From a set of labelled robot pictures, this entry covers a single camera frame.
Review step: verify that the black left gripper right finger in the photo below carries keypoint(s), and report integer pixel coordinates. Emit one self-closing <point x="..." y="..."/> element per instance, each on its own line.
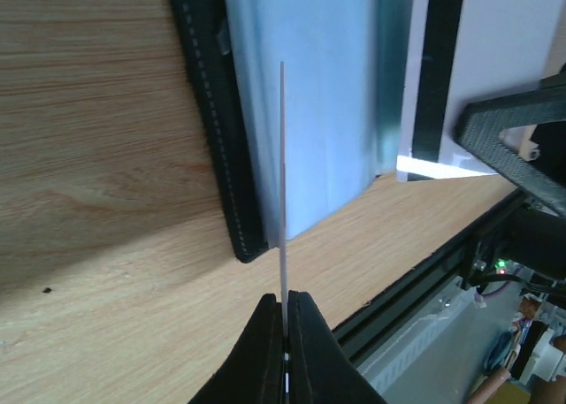
<point x="319" y="372"/>

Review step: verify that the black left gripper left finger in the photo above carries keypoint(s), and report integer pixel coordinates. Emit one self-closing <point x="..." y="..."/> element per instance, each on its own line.
<point x="253" y="371"/>

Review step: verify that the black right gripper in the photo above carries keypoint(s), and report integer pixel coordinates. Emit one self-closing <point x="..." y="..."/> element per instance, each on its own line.
<point x="532" y="238"/>

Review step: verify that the white slotted cable duct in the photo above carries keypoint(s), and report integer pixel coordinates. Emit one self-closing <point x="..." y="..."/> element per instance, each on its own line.
<point x="437" y="356"/>

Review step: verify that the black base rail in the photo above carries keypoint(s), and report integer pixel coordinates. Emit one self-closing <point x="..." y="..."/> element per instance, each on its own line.
<point x="380" y="319"/>

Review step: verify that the black leather card holder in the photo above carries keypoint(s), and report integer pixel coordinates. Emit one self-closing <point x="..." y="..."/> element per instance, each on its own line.
<point x="344" y="72"/>

